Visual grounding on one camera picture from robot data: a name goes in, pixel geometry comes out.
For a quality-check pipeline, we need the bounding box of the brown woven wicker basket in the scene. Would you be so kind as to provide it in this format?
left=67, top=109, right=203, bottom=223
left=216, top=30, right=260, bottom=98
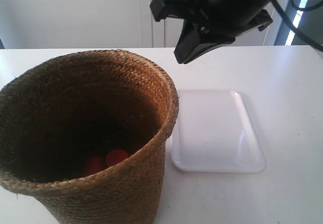
left=1, top=49, right=179, bottom=223

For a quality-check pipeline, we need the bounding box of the white rectangular plastic tray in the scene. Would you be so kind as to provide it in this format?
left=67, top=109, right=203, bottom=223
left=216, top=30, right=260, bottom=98
left=171, top=90, right=265, bottom=173

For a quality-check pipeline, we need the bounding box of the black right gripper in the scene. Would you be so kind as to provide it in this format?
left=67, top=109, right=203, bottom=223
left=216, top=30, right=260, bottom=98
left=150, top=0, right=273, bottom=64

